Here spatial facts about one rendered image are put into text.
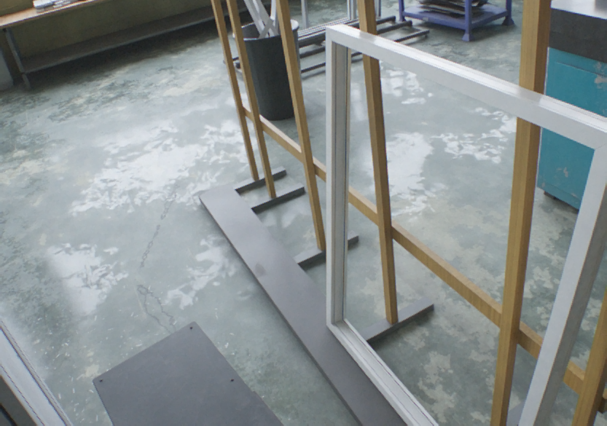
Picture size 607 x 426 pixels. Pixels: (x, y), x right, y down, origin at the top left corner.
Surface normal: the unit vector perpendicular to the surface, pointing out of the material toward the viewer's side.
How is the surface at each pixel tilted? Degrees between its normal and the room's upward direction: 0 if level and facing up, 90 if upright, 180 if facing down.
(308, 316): 0
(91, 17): 90
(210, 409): 0
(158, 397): 0
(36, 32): 90
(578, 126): 82
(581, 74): 90
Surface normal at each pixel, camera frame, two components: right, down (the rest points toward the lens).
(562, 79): -0.87, 0.36
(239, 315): -0.15, -0.84
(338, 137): 0.47, 0.41
